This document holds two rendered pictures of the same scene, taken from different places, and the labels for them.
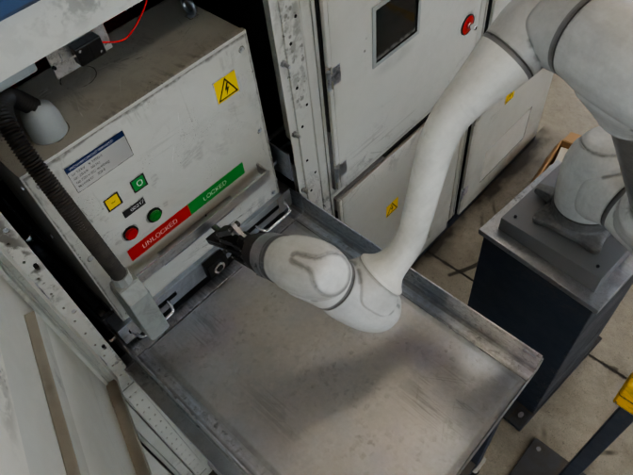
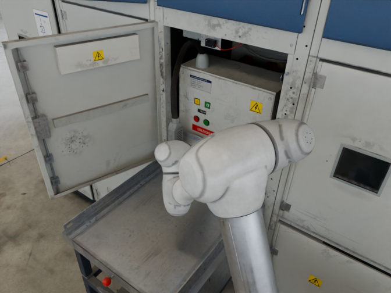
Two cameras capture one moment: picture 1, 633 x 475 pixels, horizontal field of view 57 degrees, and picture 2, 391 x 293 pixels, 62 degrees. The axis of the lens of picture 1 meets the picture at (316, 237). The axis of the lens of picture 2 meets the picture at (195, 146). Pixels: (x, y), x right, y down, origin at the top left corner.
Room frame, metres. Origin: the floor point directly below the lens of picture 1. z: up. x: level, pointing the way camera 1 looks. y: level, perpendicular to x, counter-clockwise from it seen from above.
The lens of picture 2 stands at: (0.39, -0.99, 1.94)
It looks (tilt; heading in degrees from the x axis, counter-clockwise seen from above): 35 degrees down; 75
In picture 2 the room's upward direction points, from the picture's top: 2 degrees clockwise
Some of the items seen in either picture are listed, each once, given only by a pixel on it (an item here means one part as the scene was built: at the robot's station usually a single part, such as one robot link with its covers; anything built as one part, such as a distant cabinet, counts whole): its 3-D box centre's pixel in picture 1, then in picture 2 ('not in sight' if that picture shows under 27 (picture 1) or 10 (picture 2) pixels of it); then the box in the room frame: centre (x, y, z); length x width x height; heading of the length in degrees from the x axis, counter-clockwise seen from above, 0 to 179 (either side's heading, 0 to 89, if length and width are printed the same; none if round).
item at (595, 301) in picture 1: (575, 230); not in sight; (0.88, -0.69, 0.74); 0.36 x 0.36 x 0.02; 36
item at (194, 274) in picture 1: (206, 256); not in sight; (0.85, 0.27, 0.89); 0.54 x 0.05 x 0.06; 130
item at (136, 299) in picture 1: (137, 303); (176, 136); (0.65, 0.38, 1.04); 0.08 x 0.05 x 0.17; 40
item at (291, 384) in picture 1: (329, 369); (169, 221); (0.55, 0.01, 0.82); 0.68 x 0.62 x 0.06; 40
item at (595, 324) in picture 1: (543, 302); not in sight; (0.88, -0.69, 0.36); 0.34 x 0.34 x 0.73; 36
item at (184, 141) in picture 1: (182, 190); (219, 126); (0.84, 0.26, 1.15); 0.48 x 0.01 x 0.48; 130
